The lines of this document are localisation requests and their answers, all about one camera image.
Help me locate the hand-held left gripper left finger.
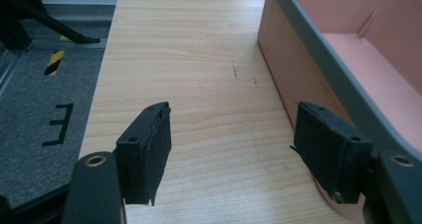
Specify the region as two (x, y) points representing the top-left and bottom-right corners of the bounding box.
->
(115, 101), (172, 207)

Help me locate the pink box with grey rim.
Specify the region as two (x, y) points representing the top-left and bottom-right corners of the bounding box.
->
(257, 0), (422, 224)

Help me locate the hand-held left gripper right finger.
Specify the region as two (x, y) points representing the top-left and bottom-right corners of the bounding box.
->
(290, 101), (374, 205)

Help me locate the yellow black striped floor tape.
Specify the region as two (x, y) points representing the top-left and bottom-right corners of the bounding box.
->
(43, 34), (71, 77)

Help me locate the black floor tape mark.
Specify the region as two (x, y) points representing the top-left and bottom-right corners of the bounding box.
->
(42, 103), (75, 147)

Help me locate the black metal stand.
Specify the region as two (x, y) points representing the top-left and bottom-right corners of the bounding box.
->
(0, 0), (102, 52)

